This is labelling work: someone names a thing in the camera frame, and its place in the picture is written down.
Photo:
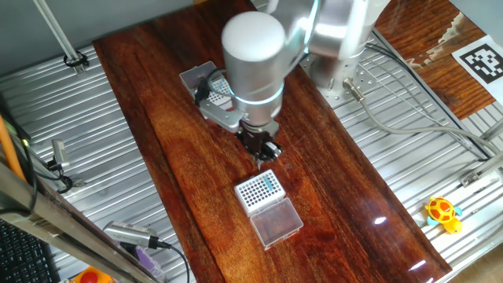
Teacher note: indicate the worn brown wooden board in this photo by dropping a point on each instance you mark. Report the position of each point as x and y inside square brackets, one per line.
[452, 86]

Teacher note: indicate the black pole clamp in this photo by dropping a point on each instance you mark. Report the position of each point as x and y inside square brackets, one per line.
[76, 62]

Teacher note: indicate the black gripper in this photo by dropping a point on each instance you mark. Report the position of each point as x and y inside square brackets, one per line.
[255, 135]

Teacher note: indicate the white pipette tip holder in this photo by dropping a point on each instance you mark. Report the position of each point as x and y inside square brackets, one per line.
[192, 76]
[273, 224]

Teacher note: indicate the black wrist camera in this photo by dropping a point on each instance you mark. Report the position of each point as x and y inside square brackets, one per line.
[202, 91]

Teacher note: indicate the silver depth camera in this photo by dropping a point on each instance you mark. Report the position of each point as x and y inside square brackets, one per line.
[129, 234]

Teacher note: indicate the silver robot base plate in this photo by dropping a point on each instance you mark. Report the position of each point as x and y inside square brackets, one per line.
[365, 80]

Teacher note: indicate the purple pipette tip box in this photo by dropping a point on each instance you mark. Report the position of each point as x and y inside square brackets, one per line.
[151, 263]

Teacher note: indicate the aluminium profile bracket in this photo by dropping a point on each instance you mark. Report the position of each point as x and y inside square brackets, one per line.
[483, 169]

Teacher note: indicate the small silver mounted camera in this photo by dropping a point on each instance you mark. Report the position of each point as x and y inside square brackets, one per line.
[60, 153]

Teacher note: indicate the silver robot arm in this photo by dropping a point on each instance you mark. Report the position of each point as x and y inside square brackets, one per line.
[251, 59]

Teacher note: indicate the black keyboard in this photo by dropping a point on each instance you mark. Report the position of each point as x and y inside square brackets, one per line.
[23, 255]

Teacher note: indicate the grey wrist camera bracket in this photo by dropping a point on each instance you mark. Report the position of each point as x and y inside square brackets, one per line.
[222, 116]

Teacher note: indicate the steel frame beam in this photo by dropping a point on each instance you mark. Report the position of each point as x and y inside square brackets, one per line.
[59, 224]

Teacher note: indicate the orange box red button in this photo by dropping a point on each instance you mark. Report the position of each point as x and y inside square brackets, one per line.
[90, 276]

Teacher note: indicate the large brown wooden board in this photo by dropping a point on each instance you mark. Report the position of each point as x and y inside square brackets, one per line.
[196, 165]

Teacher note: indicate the orange tube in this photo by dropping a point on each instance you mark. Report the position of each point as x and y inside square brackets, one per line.
[9, 153]

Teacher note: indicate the yellow orange toy turtle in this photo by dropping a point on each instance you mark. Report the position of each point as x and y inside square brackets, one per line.
[442, 212]

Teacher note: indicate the aluminium pole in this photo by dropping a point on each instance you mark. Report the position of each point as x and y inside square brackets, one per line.
[59, 35]

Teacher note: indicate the white fiducial tag paper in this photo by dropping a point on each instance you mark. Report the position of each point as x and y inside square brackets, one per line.
[483, 63]

